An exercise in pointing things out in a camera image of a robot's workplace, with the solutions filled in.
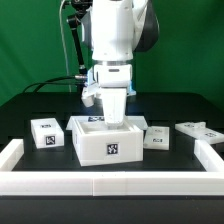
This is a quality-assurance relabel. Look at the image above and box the small white tagged block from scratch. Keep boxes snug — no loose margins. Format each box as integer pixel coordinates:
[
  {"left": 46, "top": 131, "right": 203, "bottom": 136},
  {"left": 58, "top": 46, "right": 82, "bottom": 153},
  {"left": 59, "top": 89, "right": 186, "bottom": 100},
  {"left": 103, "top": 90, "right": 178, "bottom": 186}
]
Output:
[{"left": 31, "top": 118, "right": 64, "bottom": 149}]

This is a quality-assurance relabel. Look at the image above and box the white cabinet door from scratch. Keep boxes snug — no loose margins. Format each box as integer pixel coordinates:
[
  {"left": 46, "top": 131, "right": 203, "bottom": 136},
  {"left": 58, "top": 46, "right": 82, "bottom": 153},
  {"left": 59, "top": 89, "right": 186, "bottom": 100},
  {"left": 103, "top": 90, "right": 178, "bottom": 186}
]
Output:
[
  {"left": 175, "top": 122, "right": 224, "bottom": 145},
  {"left": 143, "top": 126, "right": 170, "bottom": 150}
]

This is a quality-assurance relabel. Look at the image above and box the white U-shaped boundary frame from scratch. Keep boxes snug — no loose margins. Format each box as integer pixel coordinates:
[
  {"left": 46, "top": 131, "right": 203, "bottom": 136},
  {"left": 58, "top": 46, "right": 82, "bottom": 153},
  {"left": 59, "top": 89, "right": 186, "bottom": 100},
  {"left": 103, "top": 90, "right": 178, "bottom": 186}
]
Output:
[{"left": 0, "top": 139, "right": 224, "bottom": 196}]

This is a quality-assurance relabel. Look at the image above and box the black cable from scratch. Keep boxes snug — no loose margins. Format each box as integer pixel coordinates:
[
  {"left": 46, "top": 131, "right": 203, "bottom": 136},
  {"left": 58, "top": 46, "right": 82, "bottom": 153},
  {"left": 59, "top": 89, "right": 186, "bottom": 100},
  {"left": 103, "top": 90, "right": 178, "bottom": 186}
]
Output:
[{"left": 22, "top": 75, "right": 88, "bottom": 94}]

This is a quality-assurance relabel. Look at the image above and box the white flat tagged panel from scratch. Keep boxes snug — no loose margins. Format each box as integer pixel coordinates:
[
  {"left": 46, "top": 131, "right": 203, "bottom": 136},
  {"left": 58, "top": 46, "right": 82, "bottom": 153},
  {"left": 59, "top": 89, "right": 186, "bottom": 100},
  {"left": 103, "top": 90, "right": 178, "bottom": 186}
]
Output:
[{"left": 66, "top": 116, "right": 148, "bottom": 130}]

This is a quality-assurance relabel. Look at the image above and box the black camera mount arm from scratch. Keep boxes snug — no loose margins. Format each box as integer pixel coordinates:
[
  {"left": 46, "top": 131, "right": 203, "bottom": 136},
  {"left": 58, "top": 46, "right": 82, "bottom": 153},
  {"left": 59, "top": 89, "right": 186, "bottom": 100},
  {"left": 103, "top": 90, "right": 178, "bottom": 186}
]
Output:
[{"left": 67, "top": 0, "right": 93, "bottom": 75}]

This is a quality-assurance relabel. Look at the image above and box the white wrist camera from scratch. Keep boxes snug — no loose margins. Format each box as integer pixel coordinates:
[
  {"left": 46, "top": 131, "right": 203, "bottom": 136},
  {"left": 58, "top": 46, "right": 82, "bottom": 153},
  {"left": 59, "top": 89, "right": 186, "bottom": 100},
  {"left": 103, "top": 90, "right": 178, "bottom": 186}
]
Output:
[{"left": 81, "top": 83, "right": 101, "bottom": 107}]

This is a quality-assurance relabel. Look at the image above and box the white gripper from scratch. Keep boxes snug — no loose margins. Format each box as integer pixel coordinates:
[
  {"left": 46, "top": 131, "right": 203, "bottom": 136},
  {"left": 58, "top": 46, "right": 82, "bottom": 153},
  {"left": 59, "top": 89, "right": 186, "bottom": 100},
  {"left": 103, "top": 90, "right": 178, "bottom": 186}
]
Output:
[{"left": 94, "top": 64, "right": 132, "bottom": 126}]

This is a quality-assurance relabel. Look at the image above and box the white cabinet body box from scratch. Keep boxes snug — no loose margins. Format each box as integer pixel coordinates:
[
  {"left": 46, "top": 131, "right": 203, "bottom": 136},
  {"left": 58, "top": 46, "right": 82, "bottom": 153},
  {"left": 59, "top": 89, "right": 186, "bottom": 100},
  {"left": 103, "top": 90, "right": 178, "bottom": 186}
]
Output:
[{"left": 72, "top": 118, "right": 143, "bottom": 166}]

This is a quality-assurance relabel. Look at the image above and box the grey cable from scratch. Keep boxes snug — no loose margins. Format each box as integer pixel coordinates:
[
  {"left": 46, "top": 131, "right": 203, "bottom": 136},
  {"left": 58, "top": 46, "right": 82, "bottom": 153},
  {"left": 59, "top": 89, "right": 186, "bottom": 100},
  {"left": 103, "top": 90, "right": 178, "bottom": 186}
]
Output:
[{"left": 58, "top": 0, "right": 73, "bottom": 93}]

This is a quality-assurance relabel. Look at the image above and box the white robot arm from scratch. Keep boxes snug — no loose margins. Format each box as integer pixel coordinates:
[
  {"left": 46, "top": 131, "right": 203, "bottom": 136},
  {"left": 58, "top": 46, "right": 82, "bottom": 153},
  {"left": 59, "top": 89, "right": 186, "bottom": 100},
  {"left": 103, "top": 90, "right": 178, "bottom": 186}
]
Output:
[{"left": 82, "top": 0, "right": 159, "bottom": 127}]

